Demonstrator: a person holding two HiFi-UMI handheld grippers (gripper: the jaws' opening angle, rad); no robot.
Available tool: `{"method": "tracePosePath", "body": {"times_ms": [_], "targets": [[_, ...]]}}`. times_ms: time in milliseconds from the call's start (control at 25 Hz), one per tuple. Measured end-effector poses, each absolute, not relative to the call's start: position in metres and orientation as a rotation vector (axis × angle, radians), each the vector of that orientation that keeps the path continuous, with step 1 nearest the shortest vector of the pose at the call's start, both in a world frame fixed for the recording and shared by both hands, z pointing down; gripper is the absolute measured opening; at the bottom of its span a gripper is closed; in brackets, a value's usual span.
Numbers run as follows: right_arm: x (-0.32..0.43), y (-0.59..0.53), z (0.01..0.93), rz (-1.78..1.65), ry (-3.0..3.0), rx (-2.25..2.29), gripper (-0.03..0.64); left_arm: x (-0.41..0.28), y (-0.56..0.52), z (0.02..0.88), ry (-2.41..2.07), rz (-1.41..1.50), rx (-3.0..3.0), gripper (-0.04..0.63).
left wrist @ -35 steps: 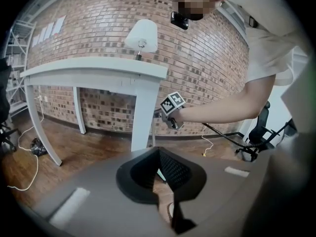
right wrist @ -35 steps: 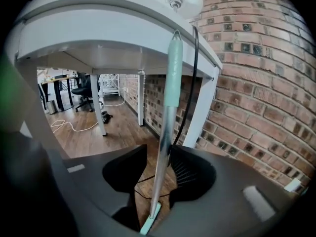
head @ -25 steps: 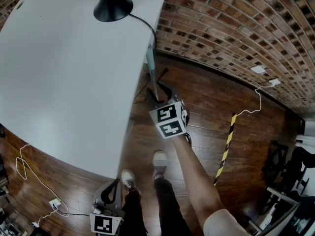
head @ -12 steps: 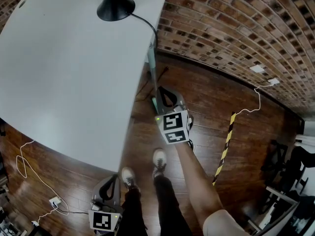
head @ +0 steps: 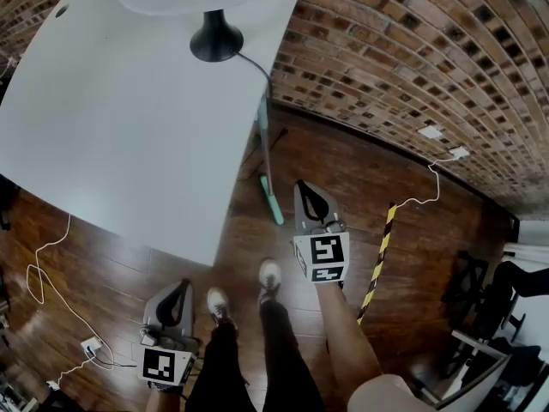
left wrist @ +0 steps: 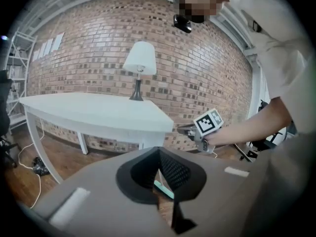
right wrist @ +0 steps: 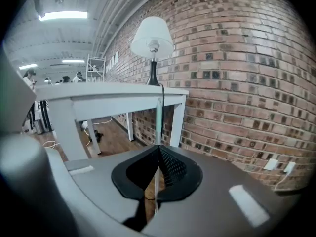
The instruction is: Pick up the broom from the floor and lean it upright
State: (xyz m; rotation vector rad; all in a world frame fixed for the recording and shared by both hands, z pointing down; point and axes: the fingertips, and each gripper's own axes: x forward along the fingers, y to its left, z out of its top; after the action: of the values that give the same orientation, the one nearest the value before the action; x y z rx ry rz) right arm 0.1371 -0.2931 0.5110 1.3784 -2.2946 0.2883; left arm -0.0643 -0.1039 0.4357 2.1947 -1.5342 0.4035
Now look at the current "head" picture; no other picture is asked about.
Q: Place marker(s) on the white power strip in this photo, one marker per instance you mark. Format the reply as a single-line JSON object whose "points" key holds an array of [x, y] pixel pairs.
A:
{"points": [[91, 347]]}

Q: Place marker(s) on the white desk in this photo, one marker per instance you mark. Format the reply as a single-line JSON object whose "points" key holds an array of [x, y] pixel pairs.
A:
{"points": [[484, 371]]}

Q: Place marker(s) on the person's right shoe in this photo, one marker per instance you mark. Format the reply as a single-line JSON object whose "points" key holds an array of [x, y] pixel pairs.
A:
{"points": [[270, 279]]}

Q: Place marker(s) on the white square table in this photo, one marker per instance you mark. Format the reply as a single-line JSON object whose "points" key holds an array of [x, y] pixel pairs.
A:
{"points": [[128, 122]]}

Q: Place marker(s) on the green broom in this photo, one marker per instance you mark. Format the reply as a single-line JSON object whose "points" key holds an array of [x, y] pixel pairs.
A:
{"points": [[275, 206]]}

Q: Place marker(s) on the person's black trousers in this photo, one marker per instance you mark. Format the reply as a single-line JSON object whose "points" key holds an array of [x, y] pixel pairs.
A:
{"points": [[283, 359]]}

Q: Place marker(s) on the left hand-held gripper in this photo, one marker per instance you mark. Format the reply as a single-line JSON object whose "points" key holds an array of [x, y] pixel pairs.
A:
{"points": [[161, 365]]}

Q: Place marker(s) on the person's shoe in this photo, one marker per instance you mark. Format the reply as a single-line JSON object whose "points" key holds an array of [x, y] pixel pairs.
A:
{"points": [[270, 279], [218, 305]]}

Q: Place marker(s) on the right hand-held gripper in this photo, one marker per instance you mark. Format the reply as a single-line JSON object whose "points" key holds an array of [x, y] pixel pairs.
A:
{"points": [[326, 253]]}

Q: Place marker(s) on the white shade table lamp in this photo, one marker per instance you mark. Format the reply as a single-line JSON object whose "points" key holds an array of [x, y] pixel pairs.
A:
{"points": [[216, 37]]}

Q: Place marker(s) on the person's left forearm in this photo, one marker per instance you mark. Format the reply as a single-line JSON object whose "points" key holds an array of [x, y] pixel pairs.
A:
{"points": [[163, 401]]}

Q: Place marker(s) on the black office chair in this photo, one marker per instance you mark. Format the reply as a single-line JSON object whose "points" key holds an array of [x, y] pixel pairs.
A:
{"points": [[467, 281]]}

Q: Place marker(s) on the white wall socket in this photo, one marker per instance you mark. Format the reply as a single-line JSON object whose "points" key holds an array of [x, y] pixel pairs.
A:
{"points": [[459, 153], [430, 132]]}

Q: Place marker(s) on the person's left shoe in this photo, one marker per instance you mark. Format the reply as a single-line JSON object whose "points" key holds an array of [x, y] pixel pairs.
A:
{"points": [[218, 305]]}

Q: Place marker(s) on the person's right forearm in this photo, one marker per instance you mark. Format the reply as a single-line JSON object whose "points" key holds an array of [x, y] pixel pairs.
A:
{"points": [[347, 341]]}

